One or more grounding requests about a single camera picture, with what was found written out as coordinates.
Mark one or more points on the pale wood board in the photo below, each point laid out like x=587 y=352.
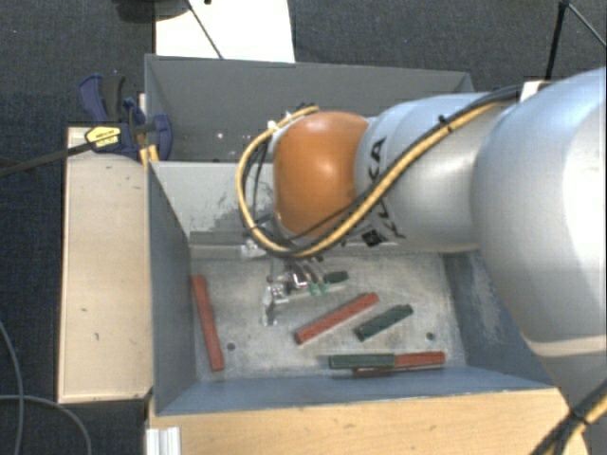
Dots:
x=104 y=278

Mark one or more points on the red-brown flat block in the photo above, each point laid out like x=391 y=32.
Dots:
x=208 y=325
x=336 y=318
x=419 y=359

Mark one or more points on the grey metal bin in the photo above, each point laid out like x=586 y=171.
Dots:
x=199 y=112

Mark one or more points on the dark green flat block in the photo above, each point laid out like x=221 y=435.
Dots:
x=383 y=322
x=360 y=361

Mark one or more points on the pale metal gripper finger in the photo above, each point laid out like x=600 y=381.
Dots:
x=274 y=280
x=270 y=312

